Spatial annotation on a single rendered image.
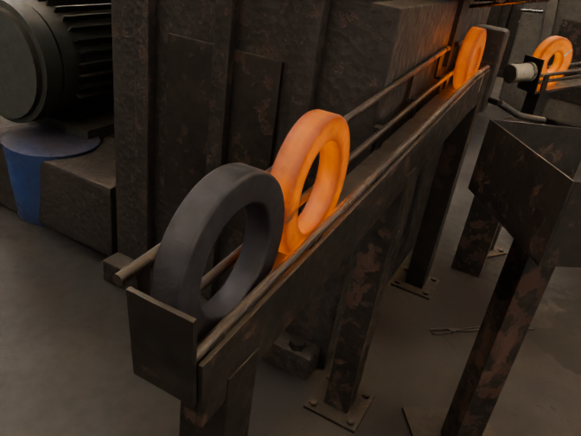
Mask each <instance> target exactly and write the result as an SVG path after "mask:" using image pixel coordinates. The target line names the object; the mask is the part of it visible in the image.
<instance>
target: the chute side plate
mask: <svg viewBox="0 0 581 436"><path fill-rule="evenodd" d="M490 71H491V69H489V70H488V71H486V72H485V73H484V74H482V75H481V76H479V77H478V78H477V79H475V80H474V82H473V83H472V84H470V85H469V86H468V87H467V88H466V90H465V91H464V92H463V93H462V94H461V95H460V96H459V97H458V98H457V99H456V100H455V101H454V102H453V103H452V104H451V105H450V106H449V107H448V108H447V109H446V110H445V111H444V112H443V113H442V114H441V115H440V116H439V117H438V118H437V119H436V120H435V122H434V123H433V124H432V125H431V126H430V127H429V128H428V129H427V130H426V131H425V132H424V133H423V134H422V135H421V136H420V137H419V138H418V139H417V140H416V141H415V142H414V143H413V144H412V145H411V146H410V147H409V148H408V149H407V150H406V151H405V152H404V153H403V155H402V156H401V157H400V158H399V159H398V160H397V161H396V162H395V163H394V164H393V165H392V166H391V167H390V168H389V169H388V170H387V171H386V172H385V173H384V174H383V175H382V176H381V178H380V179H379V180H378V181H377V182H375V183H374V184H373V185H372V187H371V188H370V189H369V190H368V191H367V192H366V193H365V194H364V195H363V196H362V197H361V198H360V199H359V200H358V201H357V202H356V203H355V204H354V205H353V206H352V207H351V208H350V209H349V210H348V211H347V212H346V213H345V214H344V215H343V216H342V217H341V219H340V220H339V221H338V222H337V223H336V224H335V225H334V226H333V227H332V228H331V229H330V230H329V231H328V232H327V233H326V234H325V235H324V236H323V237H322V238H321V239H320V240H319V241H318V242H317V243H316V244H315V245H314V246H313V247H312V248H311V249H310V250H309V251H308V252H307V253H306V254H305V255H304V256H303V257H302V258H301V259H300V260H299V261H298V262H297V263H296V264H295V265H294V266H293V267H292V268H291V269H290V270H289V271H288V272H287V273H286V274H285V275H284V276H283V277H282V278H281V279H280V280H279V281H278V283H277V284H276V285H275V286H274V287H273V288H272V289H271V290H270V291H269V292H268V293H267V294H266V295H265V296H264V297H263V298H262V299H261V300H260V301H259V302H258V303H257V304H256V305H255V306H254V307H253V308H252V309H251V310H250V311H249V312H248V313H247V314H246V316H245V317H244V318H243V319H242V320H241V321H240V322H239V323H238V324H237V325H236V326H235V327H234V328H233V329H232V330H231V331H230V332H229V333H228V334H227V335H226V336H225V338H224V339H223V340H222V341H221V342H220V343H219V344H218V345H217V346H216V347H215V348H214V349H213V350H212V351H211V352H210V353H209V354H208V355H207V356H206V357H205V358H204V359H203V360H202V361H201V362H200V363H199V364H198V426H200V427H204V425H205V424H206V423H207V422H208V420H209V419H210V418H211V417H212V416H213V415H214V413H215V412H216V411H217V410H218V408H219V407H220V406H221V405H222V403H223V402H224V401H225V400H226V395H227V381H228V379H229V377H230V376H231V375H232V374H233V373H234V372H235V371H236V370H237V369H238V368H239V367H240V366H241V365H242V364H243V363H244V361H245V360H246V359H247V358H248V357H249V356H250V355H251V354H252V353H253V352H254V351H255V350H256V349H257V348H259V357H258V361H259V360H260V358H261V357H262V356H263V355H264V354H265V352H266V351H267V350H268V349H269V348H270V347H271V346H272V345H273V344H274V342H275V341H276V340H277V339H278V338H279V336H280V335H281V334H282V333H283V332H284V330H285V329H286V328H287V327H288V326H289V324H290V323H291V322H292V321H293V319H294V318H295V317H296V316H297V314H298V313H299V312H300V311H301V310H302V309H303V308H304V306H305V305H307V303H308V302H309V301H310V300H311V299H312V297H313V296H314V295H315V294H316V292H317V291H318V290H319V289H320V288H321V287H322V285H323V284H324V283H325V282H326V280H327V279H328V278H329V277H330V275H331V274H332V273H333V272H334V271H335V269H336V268H337V267H338V266H339V265H340V264H341V263H342V262H343V261H344V260H345V258H346V257H347V256H348V255H349V253H350V252H351V251H352V250H353V249H354V247H355V246H356V245H357V244H358V243H359V241H360V240H361V239H362V238H363V237H364V235H365V234H366V233H367V232H368V230H369V229H370V228H371V227H372V226H373V224H374V223H375V222H376V221H377V220H378V219H379V218H380V217H381V216H382V214H383V213H384V212H385V211H386V210H387V208H388V207H389V206H390V205H391V204H392V202H393V201H394V200H395V199H396V198H397V196H398V195H399V194H400V193H401V191H402V189H403V186H404V182H405V177H406V176H407V175H408V174H409V173H410V172H411V171H412V170H413V169H414V168H416V170H415V173H414V176H415V175H416V174H417V173H418V172H419V171H420V169H421V168H422V167H423V166H424V165H425V163H426V162H427V161H428V160H429V159H430V157H431V156H432V155H433V154H434V152H435V151H436V150H437V149H438V147H439V146H440V145H441V144H442V143H443V142H444V140H445V139H446V138H447V137H448V136H449V135H450V134H451V133H452V132H453V130H454V129H455V128H456V127H457V125H458V124H459V123H460V122H461V121H462V120H463V118H464V117H465V116H466V115H467V113H468V112H469V111H471V110H472V109H473V108H474V107H475V106H476V105H477V102H478V99H479V96H480V93H481V92H482V91H483V90H484V91H485V88H486V85H487V83H488V77H489V75H490ZM481 83H482V84H481ZM480 85H481V86H480ZM479 88H480V90H479ZM478 91H479V92H478Z"/></svg>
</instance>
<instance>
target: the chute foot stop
mask: <svg viewBox="0 0 581 436"><path fill-rule="evenodd" d="M126 298H127V308H128V318H129V327H130V337H131V354H132V364H133V373H134V374H135V375H137V376H139V377H141V378H142V379H144V380H146V381H147V382H149V383H151V384H153V385H154V386H156V387H158V388H160V389H161V390H163V391H165V392H166V393H168V394H171V395H172V396H174V397H176V398H177V399H178V400H180V401H183V402H184V403H186V404H188V405H190V406H191V407H194V406H195V405H196V404H197V319H196V318H194V317H191V316H190V315H188V314H186V313H184V312H182V311H179V310H177V309H176V308H174V307H172V306H170V305H167V304H165V303H164V302H161V301H159V300H157V299H155V298H153V297H151V296H149V295H147V294H145V293H143V292H141V291H139V290H137V289H135V288H133V287H131V286H130V287H128V288H127V289H126Z"/></svg>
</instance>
